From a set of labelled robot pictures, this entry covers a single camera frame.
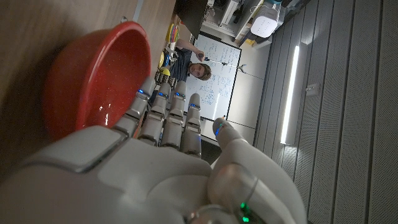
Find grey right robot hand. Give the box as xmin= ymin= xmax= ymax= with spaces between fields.
xmin=0 ymin=77 xmax=308 ymax=224

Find red bowl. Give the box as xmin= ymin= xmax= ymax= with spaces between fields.
xmin=42 ymin=21 xmax=152 ymax=141

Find black domino stack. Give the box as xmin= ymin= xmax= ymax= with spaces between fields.
xmin=154 ymin=73 xmax=178 ymax=88

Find seated person in dark shirt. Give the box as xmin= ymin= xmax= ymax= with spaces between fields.
xmin=169 ymin=39 xmax=213 ymax=82

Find long grabber tool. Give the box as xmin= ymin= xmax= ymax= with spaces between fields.
xmin=198 ymin=53 xmax=247 ymax=74

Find ceiling light strip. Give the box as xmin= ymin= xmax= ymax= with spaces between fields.
xmin=279 ymin=45 xmax=301 ymax=146

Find white shelf cabinet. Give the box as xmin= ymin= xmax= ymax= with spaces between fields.
xmin=205 ymin=0 xmax=265 ymax=41

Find white air purifier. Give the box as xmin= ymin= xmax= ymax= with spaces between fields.
xmin=250 ymin=2 xmax=280 ymax=39

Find whiteboard with black frame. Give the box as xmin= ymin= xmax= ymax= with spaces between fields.
xmin=183 ymin=30 xmax=243 ymax=122

